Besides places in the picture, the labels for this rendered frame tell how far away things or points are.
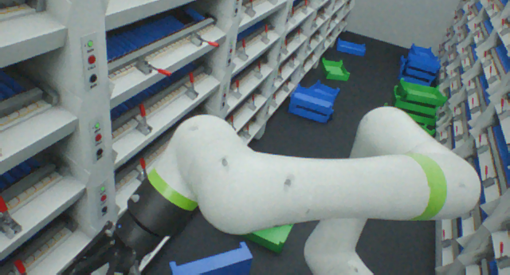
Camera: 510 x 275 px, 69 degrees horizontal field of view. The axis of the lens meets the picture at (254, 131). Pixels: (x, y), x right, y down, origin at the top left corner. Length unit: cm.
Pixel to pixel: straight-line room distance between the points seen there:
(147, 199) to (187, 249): 116
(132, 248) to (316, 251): 57
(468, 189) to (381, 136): 19
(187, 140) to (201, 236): 126
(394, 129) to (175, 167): 45
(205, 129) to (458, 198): 44
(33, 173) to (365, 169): 72
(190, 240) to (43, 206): 93
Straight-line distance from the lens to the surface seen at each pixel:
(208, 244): 176
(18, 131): 83
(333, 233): 99
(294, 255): 180
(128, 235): 60
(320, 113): 278
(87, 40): 82
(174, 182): 56
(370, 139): 81
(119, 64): 99
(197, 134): 54
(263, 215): 45
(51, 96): 86
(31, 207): 95
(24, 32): 74
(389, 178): 60
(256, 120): 233
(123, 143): 109
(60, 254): 111
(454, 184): 70
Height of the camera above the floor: 137
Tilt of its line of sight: 34 degrees down
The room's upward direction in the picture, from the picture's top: 11 degrees clockwise
